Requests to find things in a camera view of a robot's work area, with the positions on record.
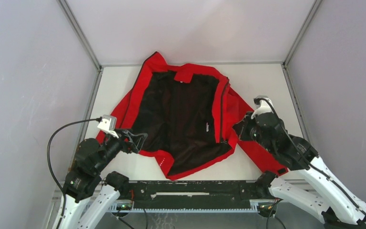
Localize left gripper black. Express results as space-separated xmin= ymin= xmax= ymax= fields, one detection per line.
xmin=94 ymin=127 xmax=148 ymax=172

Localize red jacket black lining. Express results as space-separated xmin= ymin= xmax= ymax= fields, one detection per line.
xmin=111 ymin=52 xmax=288 ymax=180

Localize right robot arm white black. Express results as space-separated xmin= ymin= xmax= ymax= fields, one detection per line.
xmin=233 ymin=112 xmax=366 ymax=229

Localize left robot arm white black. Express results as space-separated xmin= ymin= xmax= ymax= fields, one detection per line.
xmin=52 ymin=129 xmax=148 ymax=229

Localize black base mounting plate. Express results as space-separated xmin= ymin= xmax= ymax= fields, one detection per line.
xmin=119 ymin=180 xmax=275 ymax=211

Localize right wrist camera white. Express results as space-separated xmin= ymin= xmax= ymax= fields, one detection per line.
xmin=251 ymin=95 xmax=274 ymax=119

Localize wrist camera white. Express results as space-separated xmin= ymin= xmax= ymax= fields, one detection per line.
xmin=251 ymin=95 xmax=274 ymax=119
xmin=97 ymin=115 xmax=119 ymax=138

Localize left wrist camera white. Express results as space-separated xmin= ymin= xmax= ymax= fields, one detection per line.
xmin=97 ymin=115 xmax=119 ymax=138

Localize left camera black cable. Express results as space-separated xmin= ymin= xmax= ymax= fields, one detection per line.
xmin=46 ymin=117 xmax=103 ymax=222

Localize white slotted cable duct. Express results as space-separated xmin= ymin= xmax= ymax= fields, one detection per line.
xmin=105 ymin=201 xmax=270 ymax=213

